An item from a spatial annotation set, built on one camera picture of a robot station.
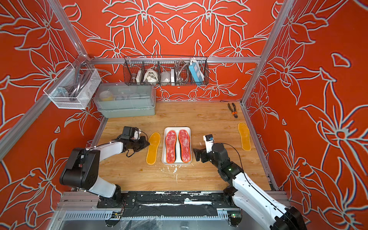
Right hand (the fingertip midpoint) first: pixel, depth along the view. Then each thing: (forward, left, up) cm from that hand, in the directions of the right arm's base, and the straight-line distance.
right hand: (197, 147), depth 80 cm
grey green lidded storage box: (+34, +58, +6) cm, 67 cm away
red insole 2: (+12, +8, -9) cm, 17 cm away
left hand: (+8, +31, -9) cm, 33 cm away
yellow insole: (+11, +29, -11) cm, 33 cm away
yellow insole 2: (+18, -35, -12) cm, 42 cm away
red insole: (+12, +17, -9) cm, 23 cm away
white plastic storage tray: (+4, +13, -10) cm, 17 cm away
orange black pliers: (+36, -31, -10) cm, 49 cm away
